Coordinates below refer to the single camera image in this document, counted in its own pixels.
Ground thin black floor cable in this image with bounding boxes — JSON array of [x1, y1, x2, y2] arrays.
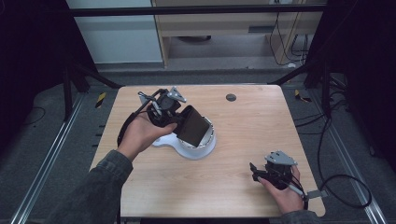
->
[[18, 105, 47, 127]]

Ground white stand with pole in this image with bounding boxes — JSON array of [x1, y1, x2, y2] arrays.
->
[[138, 92, 217, 161]]

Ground black metal frame leg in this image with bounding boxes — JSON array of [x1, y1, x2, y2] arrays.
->
[[267, 60, 333, 119], [61, 59, 123, 123]]

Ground white cabinet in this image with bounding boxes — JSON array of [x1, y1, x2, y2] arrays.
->
[[65, 0, 163, 65]]

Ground black hanging desk cables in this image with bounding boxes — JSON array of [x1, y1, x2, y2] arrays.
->
[[268, 11, 310, 68]]

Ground light wooden desk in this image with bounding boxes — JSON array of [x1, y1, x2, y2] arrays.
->
[[151, 0, 325, 68]]

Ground yellow black tape strip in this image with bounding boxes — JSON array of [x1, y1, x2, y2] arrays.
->
[[293, 89, 313, 104], [94, 91, 107, 109]]

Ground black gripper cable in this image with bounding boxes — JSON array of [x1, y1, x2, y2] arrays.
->
[[116, 90, 157, 147], [289, 115, 374, 211]]

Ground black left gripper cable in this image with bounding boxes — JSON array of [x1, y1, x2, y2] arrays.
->
[[116, 90, 157, 147]]

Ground person's left hand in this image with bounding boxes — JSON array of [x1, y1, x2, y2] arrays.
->
[[117, 112, 178, 161]]

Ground silver metal bowl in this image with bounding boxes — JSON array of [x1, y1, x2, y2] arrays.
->
[[177, 116, 216, 150]]

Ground black horizontal frame bar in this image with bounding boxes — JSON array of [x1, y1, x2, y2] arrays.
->
[[68, 4, 327, 18]]

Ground aluminium floor rail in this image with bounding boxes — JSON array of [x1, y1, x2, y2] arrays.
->
[[9, 92, 86, 224], [310, 90, 389, 224]]

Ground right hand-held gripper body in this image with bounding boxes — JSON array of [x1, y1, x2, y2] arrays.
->
[[262, 150, 299, 191]]

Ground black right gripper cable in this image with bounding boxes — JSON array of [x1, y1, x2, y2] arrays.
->
[[289, 115, 374, 211]]

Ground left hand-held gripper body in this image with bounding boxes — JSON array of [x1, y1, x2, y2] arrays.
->
[[137, 86, 188, 129]]

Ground person's right hand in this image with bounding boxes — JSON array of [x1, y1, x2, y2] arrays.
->
[[257, 164, 305, 216]]

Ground grey table edge bracket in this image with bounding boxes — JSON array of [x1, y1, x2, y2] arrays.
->
[[307, 189, 329, 200]]

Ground black floor cables bundle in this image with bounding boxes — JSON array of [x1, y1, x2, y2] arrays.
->
[[292, 74, 351, 136]]

